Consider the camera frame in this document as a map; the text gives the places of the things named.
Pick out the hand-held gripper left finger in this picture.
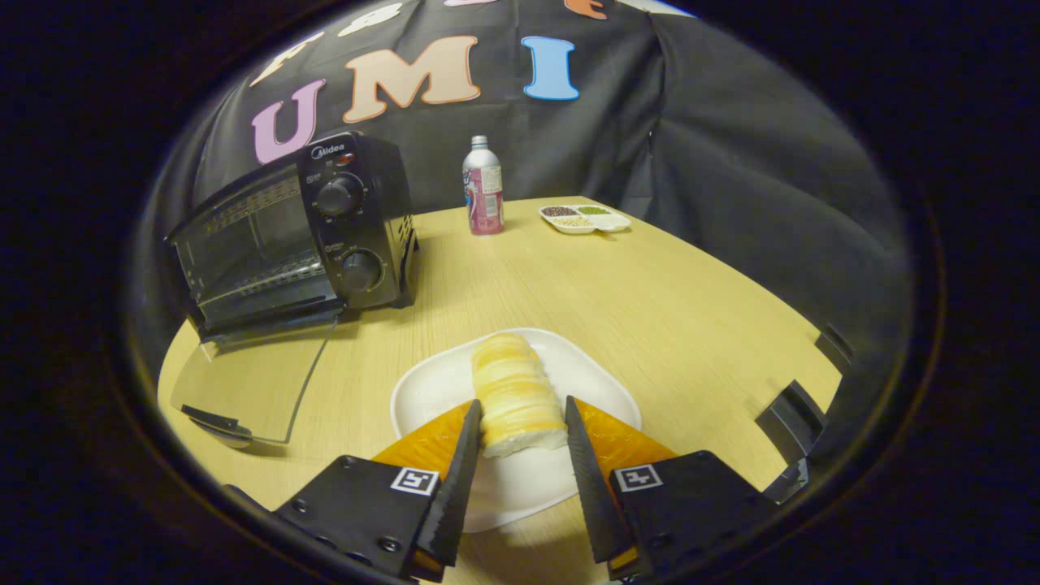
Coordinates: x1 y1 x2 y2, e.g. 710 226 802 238
223 398 484 583

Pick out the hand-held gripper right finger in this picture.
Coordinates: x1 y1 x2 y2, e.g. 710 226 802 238
565 396 781 582

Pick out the pale bread roll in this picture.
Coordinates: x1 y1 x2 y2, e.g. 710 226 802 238
471 331 569 459

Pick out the black toaster oven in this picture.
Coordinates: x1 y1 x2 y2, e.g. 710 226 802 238
165 130 419 449

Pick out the white square plate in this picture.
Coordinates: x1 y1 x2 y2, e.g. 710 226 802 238
391 327 643 534

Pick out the black chair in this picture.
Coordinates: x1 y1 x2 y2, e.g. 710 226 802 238
756 379 830 505
815 323 854 375

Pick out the white divided dish of beans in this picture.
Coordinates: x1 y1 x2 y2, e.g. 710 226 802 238
539 204 632 236

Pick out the silver bottle with pink label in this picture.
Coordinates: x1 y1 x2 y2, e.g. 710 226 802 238
462 135 505 236

